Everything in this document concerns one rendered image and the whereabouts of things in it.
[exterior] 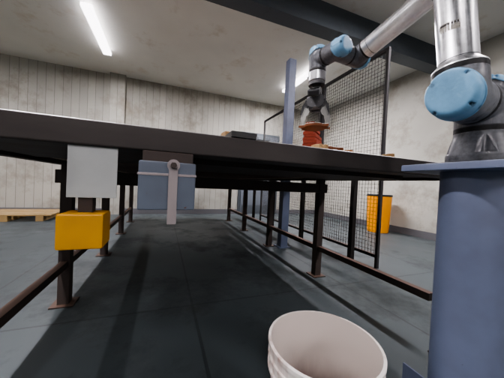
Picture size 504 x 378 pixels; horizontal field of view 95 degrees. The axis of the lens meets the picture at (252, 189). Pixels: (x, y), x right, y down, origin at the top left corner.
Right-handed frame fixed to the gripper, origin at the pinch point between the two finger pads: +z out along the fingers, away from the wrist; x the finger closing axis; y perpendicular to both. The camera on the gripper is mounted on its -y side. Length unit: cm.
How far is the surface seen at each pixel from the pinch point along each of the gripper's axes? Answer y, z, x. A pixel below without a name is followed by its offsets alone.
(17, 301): -55, 76, 106
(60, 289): -20, 92, 142
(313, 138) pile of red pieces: 84, -12, 11
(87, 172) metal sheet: -70, 25, 42
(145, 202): -63, 31, 31
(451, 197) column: -22, 28, -42
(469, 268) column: -25, 47, -45
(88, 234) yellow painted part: -71, 39, 39
